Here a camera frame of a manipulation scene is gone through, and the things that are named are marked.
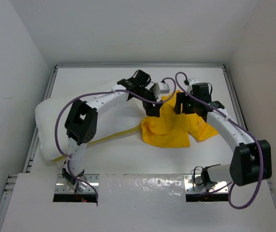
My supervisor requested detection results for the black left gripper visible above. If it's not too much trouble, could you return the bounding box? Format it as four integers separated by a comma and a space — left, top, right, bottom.
136, 85, 162, 116

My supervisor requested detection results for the yellow pillowcase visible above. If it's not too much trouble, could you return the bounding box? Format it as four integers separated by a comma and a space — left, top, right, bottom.
140, 90, 218, 148

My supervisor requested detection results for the white pillow yellow border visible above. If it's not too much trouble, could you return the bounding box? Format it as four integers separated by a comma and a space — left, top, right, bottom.
35, 85, 142, 161

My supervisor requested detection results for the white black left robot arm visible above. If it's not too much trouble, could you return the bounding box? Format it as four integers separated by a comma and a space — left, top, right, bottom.
62, 70, 169, 185

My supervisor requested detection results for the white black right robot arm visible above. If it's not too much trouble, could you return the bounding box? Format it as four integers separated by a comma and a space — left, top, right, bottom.
174, 79, 272, 186

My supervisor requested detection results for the white front cover board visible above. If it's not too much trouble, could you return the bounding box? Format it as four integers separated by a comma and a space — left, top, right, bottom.
2, 174, 276, 232

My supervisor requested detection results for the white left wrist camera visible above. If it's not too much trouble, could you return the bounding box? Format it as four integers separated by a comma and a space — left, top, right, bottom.
154, 82, 170, 96

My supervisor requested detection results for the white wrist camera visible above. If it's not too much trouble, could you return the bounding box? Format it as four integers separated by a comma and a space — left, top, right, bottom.
154, 82, 170, 96
186, 79, 199, 93

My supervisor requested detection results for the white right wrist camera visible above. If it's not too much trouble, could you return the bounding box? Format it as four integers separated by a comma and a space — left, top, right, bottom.
186, 79, 199, 93

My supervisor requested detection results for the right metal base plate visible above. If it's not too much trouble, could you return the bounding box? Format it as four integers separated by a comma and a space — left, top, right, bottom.
183, 173, 230, 194

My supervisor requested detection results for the metal base plate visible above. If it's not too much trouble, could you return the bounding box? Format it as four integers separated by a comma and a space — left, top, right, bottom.
54, 174, 99, 195
183, 173, 230, 194

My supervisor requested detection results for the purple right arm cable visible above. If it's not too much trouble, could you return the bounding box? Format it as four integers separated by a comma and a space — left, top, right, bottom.
175, 72, 264, 210

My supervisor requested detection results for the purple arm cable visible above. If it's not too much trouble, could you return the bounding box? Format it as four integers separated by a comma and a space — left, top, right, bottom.
54, 77, 176, 201
175, 72, 264, 210

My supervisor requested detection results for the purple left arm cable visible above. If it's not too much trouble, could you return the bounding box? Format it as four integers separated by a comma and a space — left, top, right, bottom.
54, 77, 176, 201

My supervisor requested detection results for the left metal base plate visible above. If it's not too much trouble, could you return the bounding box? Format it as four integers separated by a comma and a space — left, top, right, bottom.
54, 174, 99, 195

